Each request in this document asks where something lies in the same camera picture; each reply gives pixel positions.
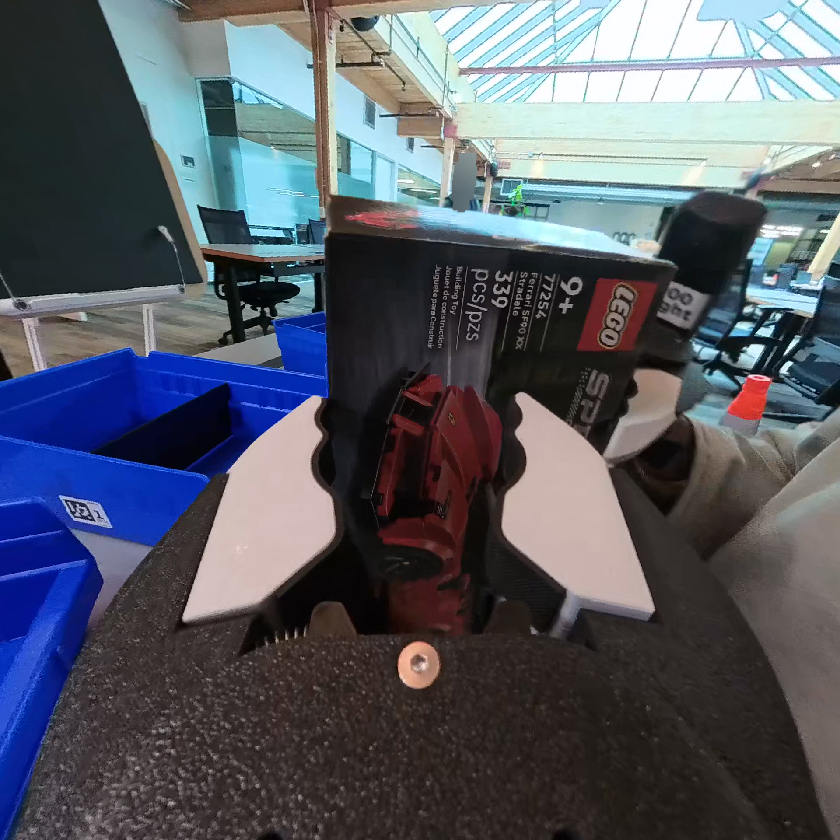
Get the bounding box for person's right forearm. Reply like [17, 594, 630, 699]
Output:
[669, 407, 840, 565]

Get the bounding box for black presentation board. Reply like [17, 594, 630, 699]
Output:
[0, 0, 207, 373]

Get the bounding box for small blue storage bin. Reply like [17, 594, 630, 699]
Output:
[273, 311, 328, 379]

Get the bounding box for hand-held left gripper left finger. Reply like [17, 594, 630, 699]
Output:
[182, 395, 343, 624]

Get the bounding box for black office chair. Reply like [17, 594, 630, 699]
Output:
[197, 205, 301, 347]
[764, 262, 840, 421]
[692, 259, 782, 395]

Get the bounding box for large blue storage bin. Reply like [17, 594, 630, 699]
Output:
[0, 497, 105, 840]

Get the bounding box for orange traffic cone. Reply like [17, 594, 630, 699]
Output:
[721, 374, 773, 438]

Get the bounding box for person's beige sweatshirt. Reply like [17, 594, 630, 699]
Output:
[705, 459, 840, 840]

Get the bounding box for blue bin with black divider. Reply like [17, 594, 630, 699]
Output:
[0, 348, 329, 549]

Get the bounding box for person's right hand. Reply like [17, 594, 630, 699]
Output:
[623, 416, 700, 516]

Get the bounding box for wooden support post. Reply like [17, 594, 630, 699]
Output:
[308, 0, 339, 221]

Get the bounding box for black toy car building box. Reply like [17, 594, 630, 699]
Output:
[325, 195, 678, 634]

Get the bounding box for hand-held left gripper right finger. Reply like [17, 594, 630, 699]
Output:
[502, 392, 656, 637]

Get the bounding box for thin grey-tipped rod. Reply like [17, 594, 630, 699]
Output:
[157, 225, 189, 291]

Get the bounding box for wooden office desk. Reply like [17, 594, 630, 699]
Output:
[199, 241, 327, 342]

